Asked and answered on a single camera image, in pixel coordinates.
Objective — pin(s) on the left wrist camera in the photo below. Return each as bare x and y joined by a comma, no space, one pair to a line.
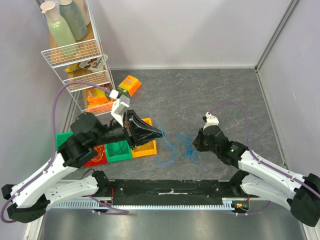
120,106

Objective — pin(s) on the white wire shelf rack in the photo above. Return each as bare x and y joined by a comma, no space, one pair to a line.
88,48

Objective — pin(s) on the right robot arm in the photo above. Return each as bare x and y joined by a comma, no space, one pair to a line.
258,176

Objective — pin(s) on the orange juice carton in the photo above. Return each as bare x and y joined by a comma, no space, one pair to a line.
129,86

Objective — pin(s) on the green bin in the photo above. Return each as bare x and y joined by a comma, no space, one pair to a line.
118,151
60,138

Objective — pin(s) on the orange bin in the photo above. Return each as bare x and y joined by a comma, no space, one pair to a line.
145,150

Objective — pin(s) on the yellow snack bag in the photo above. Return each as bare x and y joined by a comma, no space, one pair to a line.
72,67

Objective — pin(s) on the orange yellow box in rack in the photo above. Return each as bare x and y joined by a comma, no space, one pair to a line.
99,101

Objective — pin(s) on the white snack pouch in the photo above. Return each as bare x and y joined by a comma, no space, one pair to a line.
95,64

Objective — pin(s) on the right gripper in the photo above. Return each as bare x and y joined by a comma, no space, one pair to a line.
204,142

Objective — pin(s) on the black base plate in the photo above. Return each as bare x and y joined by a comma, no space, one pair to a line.
170,191

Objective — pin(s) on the pink bottle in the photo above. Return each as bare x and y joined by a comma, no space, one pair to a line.
83,7

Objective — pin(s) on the far left green bin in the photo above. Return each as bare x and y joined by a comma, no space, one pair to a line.
60,138

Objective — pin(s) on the grey green bottle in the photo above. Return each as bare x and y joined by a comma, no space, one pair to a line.
72,14

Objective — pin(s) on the red bin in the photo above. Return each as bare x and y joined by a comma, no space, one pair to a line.
99,159

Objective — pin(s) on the light green bottle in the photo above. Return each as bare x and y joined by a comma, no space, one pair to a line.
59,28

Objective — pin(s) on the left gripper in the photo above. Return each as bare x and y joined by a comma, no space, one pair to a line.
137,131

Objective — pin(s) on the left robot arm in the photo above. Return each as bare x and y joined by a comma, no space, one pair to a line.
32,198

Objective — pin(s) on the aluminium corner post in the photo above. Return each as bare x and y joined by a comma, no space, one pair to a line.
293,4

